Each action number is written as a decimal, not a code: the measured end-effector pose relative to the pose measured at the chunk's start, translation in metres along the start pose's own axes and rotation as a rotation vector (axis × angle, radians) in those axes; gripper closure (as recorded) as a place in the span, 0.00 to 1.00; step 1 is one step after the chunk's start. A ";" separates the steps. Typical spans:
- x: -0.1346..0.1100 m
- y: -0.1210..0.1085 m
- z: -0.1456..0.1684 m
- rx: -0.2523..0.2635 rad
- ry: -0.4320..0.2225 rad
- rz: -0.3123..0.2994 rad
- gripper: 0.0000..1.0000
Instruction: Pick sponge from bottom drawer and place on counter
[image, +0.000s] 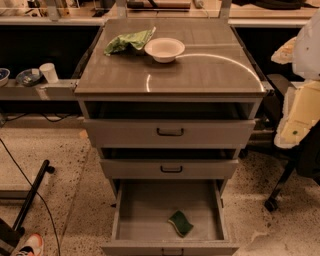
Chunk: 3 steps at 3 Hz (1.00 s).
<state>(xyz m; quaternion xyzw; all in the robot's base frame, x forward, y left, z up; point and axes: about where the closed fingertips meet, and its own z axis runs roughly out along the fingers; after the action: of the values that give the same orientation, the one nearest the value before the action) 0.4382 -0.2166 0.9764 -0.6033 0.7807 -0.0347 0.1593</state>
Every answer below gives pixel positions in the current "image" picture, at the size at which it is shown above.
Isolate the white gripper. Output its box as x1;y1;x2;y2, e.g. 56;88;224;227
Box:
274;81;320;149

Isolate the green yellow sponge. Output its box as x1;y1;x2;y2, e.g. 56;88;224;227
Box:
168;210;193;237

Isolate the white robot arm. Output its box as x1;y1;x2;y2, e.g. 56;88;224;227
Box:
271;10;320;149

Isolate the grey drawer cabinet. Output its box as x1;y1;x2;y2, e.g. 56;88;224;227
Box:
73;17;269;256

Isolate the top grey drawer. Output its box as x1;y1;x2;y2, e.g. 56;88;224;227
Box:
84;102;255;149

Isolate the grey drawer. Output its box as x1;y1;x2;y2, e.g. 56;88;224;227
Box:
100;148;238;179
84;102;255;149
102;180;238;256

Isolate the middle grey drawer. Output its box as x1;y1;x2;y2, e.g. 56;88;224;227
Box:
100;148;238;179

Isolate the bottom grey drawer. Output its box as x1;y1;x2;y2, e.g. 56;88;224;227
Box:
102;180;238;256

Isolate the black office chair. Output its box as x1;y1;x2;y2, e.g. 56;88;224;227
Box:
246;74;320;212

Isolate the white bowl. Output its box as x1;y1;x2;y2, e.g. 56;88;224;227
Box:
144;38;185;63

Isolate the green crumpled bag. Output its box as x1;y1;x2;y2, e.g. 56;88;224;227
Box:
104;27;156;56

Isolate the grey side shelf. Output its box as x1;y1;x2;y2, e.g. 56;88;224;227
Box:
0;79;78;101

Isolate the white paper cup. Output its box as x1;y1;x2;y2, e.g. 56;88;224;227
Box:
39;63;59;83

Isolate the blue patterned bowl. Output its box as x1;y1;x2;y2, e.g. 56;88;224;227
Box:
16;68;43;87

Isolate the white orange sneaker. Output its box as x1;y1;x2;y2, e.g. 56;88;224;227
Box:
14;233;44;256

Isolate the black metal stand leg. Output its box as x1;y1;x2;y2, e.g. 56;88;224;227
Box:
0;159;56;249

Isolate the black floor cable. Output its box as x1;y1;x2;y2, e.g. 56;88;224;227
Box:
0;138;62;256

